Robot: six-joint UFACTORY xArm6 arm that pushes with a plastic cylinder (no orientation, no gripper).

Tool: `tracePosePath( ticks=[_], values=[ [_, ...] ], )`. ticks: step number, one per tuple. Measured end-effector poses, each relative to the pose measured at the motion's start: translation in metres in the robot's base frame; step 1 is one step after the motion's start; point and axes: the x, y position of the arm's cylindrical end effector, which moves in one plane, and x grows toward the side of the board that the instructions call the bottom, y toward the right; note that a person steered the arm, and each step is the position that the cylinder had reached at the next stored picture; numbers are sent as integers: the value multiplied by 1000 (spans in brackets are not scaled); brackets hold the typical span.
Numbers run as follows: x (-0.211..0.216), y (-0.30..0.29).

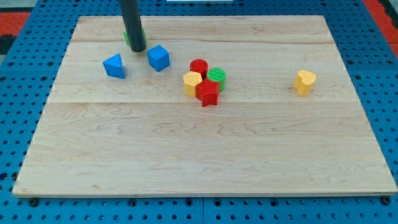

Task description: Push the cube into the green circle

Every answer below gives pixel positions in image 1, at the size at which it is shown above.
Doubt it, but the blue cube block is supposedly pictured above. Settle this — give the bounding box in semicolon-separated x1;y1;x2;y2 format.
147;45;170;72

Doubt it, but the red star block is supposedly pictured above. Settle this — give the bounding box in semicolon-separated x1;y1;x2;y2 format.
195;78;220;107

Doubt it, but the yellow hexagon block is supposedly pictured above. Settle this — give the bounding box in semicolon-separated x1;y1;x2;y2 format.
183;71;203;97

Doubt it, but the light wooden board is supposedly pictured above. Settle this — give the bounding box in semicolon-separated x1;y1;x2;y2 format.
12;16;397;198

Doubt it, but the green cylinder block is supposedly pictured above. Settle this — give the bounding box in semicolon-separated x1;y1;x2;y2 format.
206;68;226;92

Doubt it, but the red cylinder block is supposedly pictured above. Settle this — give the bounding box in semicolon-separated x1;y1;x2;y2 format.
190;58;208;80

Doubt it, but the blue triangular prism block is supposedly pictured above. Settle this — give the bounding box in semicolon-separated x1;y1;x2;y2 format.
103;54;125;79

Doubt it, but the green block behind rod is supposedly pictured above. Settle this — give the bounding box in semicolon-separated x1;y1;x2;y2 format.
123;28;147;46

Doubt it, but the yellow heart block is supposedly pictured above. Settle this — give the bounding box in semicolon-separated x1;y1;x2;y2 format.
293;70;317;96

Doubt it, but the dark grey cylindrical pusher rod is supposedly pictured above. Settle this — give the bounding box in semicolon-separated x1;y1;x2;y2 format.
119;0;146;52

